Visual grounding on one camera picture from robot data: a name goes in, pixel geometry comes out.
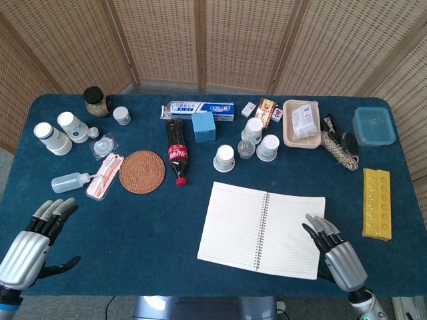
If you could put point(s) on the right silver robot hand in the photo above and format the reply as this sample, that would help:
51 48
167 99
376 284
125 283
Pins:
345 265

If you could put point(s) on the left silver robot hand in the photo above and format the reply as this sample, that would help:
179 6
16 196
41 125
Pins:
23 255

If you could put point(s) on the spiral notebook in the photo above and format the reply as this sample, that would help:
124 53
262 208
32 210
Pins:
233 226

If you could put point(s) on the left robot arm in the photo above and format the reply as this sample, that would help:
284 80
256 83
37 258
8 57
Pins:
8 303

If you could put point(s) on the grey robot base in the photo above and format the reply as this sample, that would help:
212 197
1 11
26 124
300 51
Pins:
200 308

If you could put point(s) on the yellow tray with round holes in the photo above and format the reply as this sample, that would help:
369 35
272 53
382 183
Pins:
377 203

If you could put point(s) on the grey floor box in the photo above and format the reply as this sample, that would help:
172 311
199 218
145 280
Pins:
412 306

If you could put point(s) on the translucent squeeze bottle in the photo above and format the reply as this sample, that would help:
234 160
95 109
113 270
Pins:
66 182

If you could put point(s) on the pink toothbrush package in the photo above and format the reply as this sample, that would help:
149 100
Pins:
105 176

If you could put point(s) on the stack of white paper cups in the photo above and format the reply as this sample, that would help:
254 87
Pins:
53 138

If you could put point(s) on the black oval brush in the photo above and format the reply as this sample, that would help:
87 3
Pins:
350 142

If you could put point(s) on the round white item in bag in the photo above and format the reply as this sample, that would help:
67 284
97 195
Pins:
102 146

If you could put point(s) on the paper cup with blue flower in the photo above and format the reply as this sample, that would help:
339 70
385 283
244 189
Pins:
72 127

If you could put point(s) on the white paper cup blue print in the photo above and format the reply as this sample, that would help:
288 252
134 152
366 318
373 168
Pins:
268 148

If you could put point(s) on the black clip tool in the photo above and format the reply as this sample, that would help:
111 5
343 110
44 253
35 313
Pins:
331 124

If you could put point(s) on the blue lidded plastic container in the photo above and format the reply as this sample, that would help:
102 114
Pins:
373 126

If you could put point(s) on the beige rectangular tray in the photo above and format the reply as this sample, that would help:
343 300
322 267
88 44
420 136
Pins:
287 133

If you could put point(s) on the round woven rattan coaster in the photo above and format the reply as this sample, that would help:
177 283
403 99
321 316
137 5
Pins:
141 171

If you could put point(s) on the white plastic packet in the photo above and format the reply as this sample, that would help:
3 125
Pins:
304 120

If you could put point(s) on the clear glass cup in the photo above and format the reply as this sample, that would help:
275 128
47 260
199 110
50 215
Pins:
246 149

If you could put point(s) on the white paper cup green print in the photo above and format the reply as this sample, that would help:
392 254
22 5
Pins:
252 129
224 158

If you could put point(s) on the small white red tile box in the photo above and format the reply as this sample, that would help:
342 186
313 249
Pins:
277 115

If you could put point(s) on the glass jar with black lid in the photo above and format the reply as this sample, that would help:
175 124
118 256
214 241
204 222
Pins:
96 103

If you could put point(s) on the small white plastic jar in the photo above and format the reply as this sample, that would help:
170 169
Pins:
121 116

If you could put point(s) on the red yellow card box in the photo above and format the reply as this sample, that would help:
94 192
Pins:
265 111

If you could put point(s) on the small white carton box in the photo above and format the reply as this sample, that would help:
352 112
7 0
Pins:
248 109

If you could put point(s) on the cola bottle with red cap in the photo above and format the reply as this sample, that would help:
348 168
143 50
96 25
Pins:
177 150

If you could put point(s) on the blue cube box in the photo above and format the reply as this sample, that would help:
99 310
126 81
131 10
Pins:
203 128

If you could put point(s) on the blue white toothpaste box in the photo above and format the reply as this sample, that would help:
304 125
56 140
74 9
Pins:
200 107

